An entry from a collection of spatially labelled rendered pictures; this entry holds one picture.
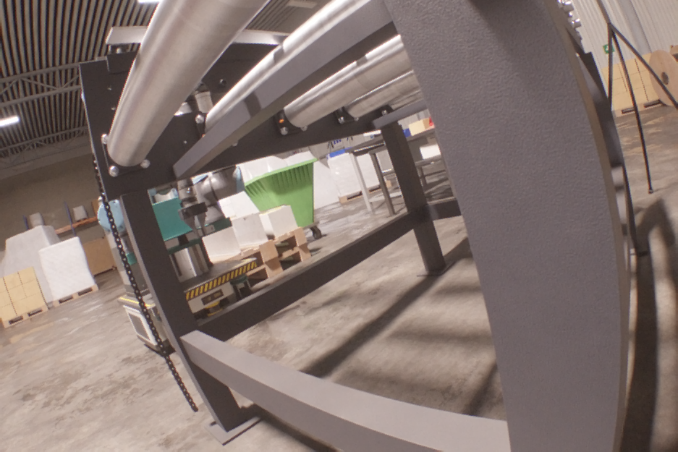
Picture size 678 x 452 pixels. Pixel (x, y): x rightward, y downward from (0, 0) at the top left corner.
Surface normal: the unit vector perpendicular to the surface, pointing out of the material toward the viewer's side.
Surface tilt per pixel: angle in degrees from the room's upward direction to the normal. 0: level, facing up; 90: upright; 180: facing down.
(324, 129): 90
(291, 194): 101
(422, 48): 90
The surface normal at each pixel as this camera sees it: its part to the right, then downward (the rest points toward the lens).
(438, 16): -0.68, 0.27
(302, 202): 0.61, 0.04
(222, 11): 0.07, 0.98
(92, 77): 0.66, -0.18
